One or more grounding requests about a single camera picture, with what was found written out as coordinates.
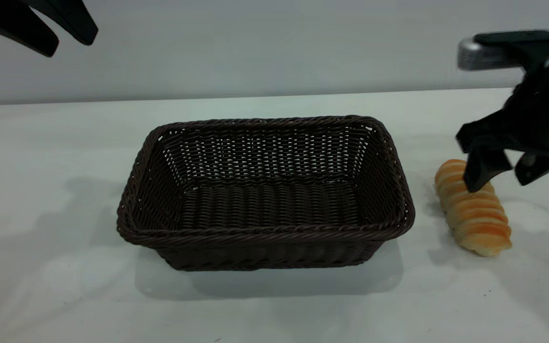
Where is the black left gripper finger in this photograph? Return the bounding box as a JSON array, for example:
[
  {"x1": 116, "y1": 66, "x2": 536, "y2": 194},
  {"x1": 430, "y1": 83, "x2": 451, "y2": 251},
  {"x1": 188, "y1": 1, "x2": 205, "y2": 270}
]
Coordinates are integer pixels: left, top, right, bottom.
[
  {"x1": 29, "y1": 0, "x2": 99, "y2": 46},
  {"x1": 0, "y1": 9, "x2": 60, "y2": 58}
]

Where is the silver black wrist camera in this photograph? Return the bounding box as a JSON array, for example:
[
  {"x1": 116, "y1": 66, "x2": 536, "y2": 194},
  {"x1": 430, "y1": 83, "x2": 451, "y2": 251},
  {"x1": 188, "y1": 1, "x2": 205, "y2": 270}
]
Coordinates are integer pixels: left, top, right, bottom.
[{"x1": 457, "y1": 30, "x2": 549, "y2": 72}]

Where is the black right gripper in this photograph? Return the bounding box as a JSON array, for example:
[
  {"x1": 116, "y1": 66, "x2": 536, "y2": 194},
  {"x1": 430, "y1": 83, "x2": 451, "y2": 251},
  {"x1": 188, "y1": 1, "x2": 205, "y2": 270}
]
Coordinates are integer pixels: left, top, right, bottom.
[{"x1": 456, "y1": 48, "x2": 549, "y2": 193}]

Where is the ridged golden bread roll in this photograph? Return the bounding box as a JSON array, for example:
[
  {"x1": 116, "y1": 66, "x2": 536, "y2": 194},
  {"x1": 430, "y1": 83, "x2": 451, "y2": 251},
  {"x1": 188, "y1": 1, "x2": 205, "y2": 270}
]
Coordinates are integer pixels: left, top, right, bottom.
[{"x1": 435, "y1": 159, "x2": 513, "y2": 258}]

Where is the dark brown woven basket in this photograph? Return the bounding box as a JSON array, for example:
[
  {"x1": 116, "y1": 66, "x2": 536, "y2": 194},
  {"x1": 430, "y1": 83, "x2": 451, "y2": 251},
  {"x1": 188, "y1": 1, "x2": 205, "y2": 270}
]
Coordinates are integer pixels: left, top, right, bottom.
[{"x1": 116, "y1": 115, "x2": 416, "y2": 272}]

